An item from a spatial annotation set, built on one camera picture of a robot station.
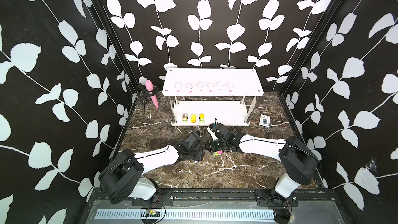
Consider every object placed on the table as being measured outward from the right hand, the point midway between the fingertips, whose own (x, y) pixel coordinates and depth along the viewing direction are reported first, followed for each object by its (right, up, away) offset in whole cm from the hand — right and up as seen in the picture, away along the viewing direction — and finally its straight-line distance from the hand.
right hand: (204, 145), depth 86 cm
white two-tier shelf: (-8, +34, -10) cm, 36 cm away
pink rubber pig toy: (-7, +31, -12) cm, 35 cm away
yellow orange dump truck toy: (-7, +14, +10) cm, 19 cm away
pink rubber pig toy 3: (+7, +33, -11) cm, 35 cm away
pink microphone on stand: (-34, +33, +8) cm, 48 cm away
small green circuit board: (-25, -28, -15) cm, 41 cm away
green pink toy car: (+7, -5, +1) cm, 9 cm away
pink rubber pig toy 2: (+3, +31, -12) cm, 34 cm away
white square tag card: (+40, +12, +16) cm, 45 cm away
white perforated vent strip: (+25, -28, -15) cm, 41 cm away
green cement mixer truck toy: (-2, +14, +9) cm, 17 cm away
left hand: (-1, -4, +1) cm, 4 cm away
